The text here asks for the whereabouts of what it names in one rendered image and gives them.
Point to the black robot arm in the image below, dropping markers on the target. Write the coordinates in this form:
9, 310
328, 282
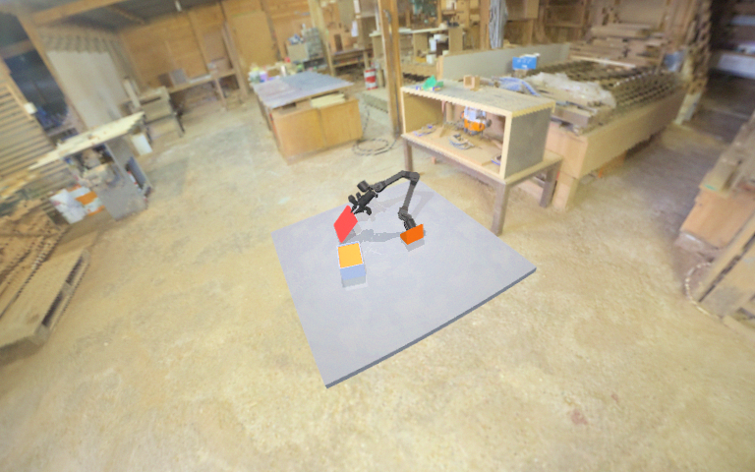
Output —
403, 214

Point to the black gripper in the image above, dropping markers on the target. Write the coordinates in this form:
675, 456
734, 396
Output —
361, 203

